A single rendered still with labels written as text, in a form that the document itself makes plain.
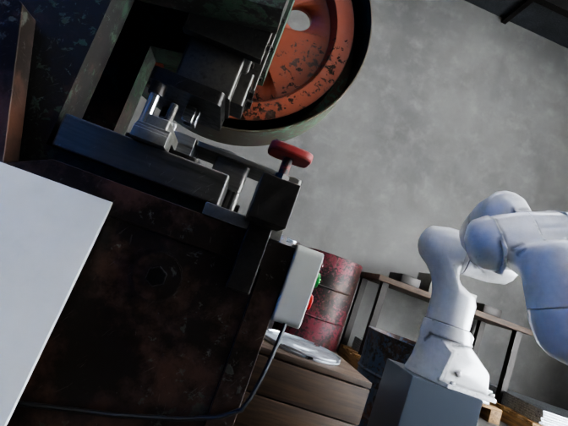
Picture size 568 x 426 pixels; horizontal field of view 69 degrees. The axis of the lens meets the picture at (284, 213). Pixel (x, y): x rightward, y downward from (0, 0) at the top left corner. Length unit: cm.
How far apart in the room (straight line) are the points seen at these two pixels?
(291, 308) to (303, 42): 104
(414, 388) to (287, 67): 104
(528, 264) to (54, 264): 75
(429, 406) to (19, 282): 88
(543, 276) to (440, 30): 493
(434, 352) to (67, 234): 86
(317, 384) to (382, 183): 355
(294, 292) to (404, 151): 422
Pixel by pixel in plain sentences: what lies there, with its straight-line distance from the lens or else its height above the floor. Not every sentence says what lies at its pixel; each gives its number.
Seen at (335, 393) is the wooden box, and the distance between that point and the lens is 136.
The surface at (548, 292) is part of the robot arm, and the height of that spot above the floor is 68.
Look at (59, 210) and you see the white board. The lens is 73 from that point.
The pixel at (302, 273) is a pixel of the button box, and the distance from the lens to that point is 71.
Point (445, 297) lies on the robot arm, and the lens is 114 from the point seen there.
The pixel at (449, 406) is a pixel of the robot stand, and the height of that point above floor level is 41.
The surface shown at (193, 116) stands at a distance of 99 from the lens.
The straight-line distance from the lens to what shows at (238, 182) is 93.
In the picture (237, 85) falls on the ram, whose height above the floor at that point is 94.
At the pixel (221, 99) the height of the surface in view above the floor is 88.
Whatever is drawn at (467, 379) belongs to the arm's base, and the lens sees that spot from 117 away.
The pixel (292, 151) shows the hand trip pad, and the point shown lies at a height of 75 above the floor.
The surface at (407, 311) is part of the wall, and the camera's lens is 477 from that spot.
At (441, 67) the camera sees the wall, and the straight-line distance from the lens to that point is 538.
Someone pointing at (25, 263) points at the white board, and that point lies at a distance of 72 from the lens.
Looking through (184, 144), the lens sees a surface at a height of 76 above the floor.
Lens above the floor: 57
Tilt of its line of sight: 8 degrees up
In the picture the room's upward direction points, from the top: 20 degrees clockwise
